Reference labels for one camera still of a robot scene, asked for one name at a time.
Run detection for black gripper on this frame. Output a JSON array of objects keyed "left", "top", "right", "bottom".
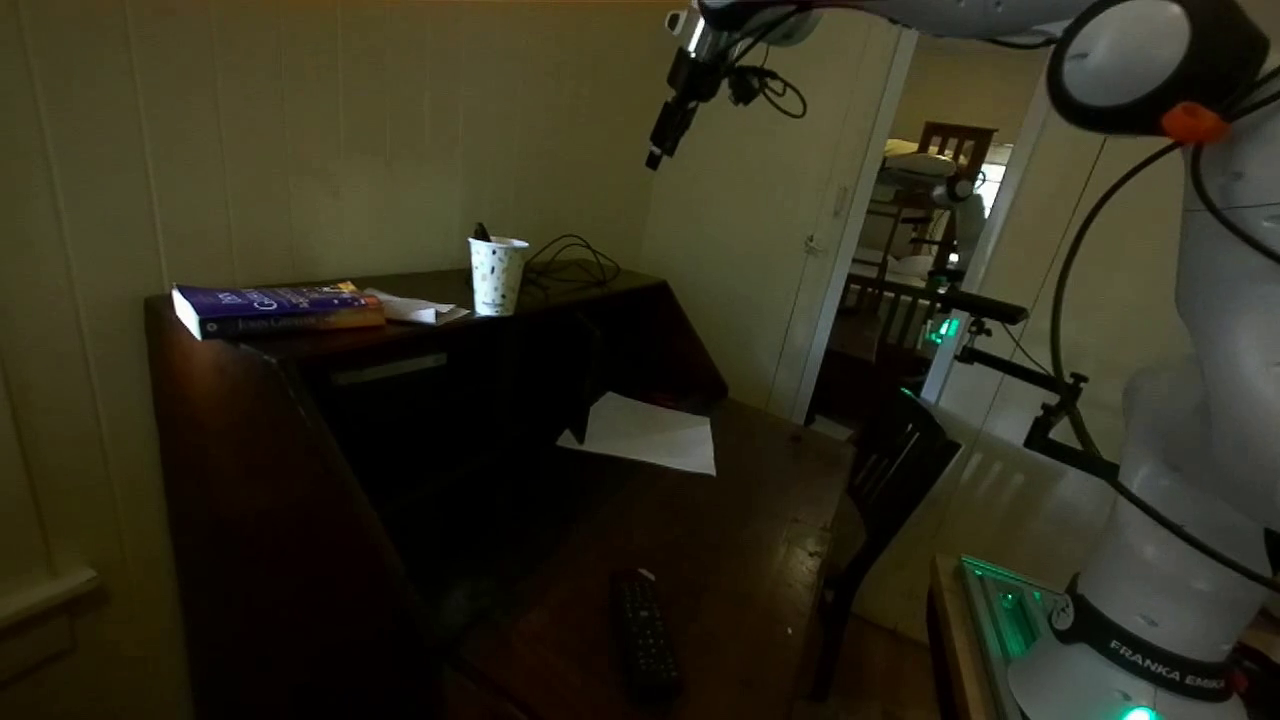
[{"left": 645, "top": 3, "right": 735, "bottom": 176}]

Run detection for robot base platform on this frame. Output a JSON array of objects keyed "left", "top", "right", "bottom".
[{"left": 928, "top": 548, "right": 1280, "bottom": 720}]

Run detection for dark wooden cabinet desk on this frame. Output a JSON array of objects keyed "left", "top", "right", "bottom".
[{"left": 141, "top": 254, "right": 854, "bottom": 720}]

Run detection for cream door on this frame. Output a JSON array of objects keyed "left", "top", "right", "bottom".
[{"left": 637, "top": 10, "right": 922, "bottom": 426}]

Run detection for white dotted paper cup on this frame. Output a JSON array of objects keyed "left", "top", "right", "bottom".
[{"left": 465, "top": 232, "right": 530, "bottom": 321}]

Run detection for dark wooden railing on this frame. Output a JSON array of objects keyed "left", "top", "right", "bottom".
[{"left": 836, "top": 268, "right": 934, "bottom": 390}]

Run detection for brown wooden chair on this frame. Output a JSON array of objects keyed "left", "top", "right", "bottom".
[{"left": 914, "top": 116, "right": 998, "bottom": 176}]

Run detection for white paper sheet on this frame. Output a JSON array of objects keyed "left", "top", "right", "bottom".
[{"left": 551, "top": 388, "right": 720, "bottom": 478}]

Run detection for loose white papers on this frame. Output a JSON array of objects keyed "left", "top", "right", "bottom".
[{"left": 357, "top": 287, "right": 474, "bottom": 331}]

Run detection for black wooden chair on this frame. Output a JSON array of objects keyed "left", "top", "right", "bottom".
[{"left": 804, "top": 375, "right": 963, "bottom": 705}]

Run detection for blue book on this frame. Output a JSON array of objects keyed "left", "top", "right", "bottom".
[{"left": 168, "top": 280, "right": 392, "bottom": 345}]

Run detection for black remote control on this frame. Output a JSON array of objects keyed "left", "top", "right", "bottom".
[{"left": 609, "top": 566, "right": 687, "bottom": 712}]

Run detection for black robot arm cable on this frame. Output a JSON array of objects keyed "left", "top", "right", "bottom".
[{"left": 1044, "top": 62, "right": 1280, "bottom": 594}]

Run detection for black camera stand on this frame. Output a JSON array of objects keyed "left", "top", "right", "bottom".
[{"left": 914, "top": 171, "right": 1133, "bottom": 493}]

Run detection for orange cable clip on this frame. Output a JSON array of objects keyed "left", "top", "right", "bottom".
[{"left": 1156, "top": 94, "right": 1231, "bottom": 150}]

